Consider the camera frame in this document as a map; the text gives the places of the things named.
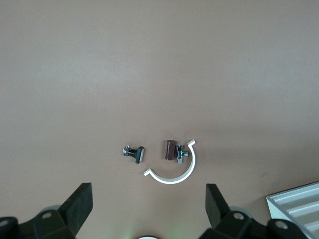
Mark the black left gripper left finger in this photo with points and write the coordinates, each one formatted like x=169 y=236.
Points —
x=77 y=211

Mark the white plastic drawer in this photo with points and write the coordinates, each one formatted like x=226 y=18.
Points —
x=311 y=216
x=299 y=196
x=306 y=206
x=315 y=227

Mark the white drawer cabinet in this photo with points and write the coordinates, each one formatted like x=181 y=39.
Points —
x=276 y=206

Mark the white curved bracket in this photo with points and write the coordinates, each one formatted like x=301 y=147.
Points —
x=172 y=180

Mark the black square push button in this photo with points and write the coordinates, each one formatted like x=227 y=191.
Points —
x=138 y=155

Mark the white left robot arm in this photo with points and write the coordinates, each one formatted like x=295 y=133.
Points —
x=149 y=237

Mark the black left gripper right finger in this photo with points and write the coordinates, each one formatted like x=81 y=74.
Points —
x=216 y=211

